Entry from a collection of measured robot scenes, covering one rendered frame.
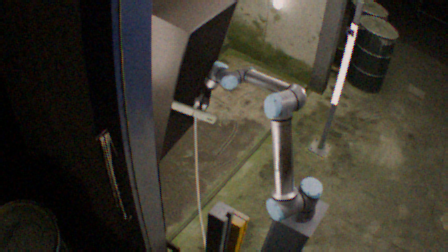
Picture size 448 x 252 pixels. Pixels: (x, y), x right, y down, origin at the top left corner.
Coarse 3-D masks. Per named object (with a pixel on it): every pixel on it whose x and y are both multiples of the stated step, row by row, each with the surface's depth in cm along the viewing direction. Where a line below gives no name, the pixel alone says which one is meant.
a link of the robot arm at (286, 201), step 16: (272, 96) 186; (288, 96) 186; (272, 112) 186; (288, 112) 187; (272, 128) 193; (288, 128) 190; (288, 144) 193; (288, 160) 196; (288, 176) 200; (272, 192) 210; (288, 192) 203; (272, 208) 208; (288, 208) 205
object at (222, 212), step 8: (216, 208) 112; (224, 208) 112; (232, 208) 112; (208, 216) 112; (216, 216) 110; (224, 216) 110; (232, 216) 113; (208, 224) 115; (216, 224) 112; (224, 224) 110; (208, 232) 118; (216, 232) 115; (224, 232) 115; (208, 240) 122; (216, 240) 118; (224, 240) 123; (208, 248) 126; (216, 248) 122; (224, 248) 127
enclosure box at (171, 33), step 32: (160, 0) 202; (192, 0) 209; (224, 0) 217; (160, 32) 195; (192, 32) 191; (224, 32) 251; (160, 64) 210; (192, 64) 283; (160, 96) 227; (192, 96) 303; (160, 128) 246; (160, 160) 276
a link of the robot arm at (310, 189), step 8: (304, 184) 214; (312, 184) 214; (320, 184) 215; (304, 192) 210; (312, 192) 210; (320, 192) 211; (304, 200) 209; (312, 200) 211; (304, 208) 211; (312, 208) 219
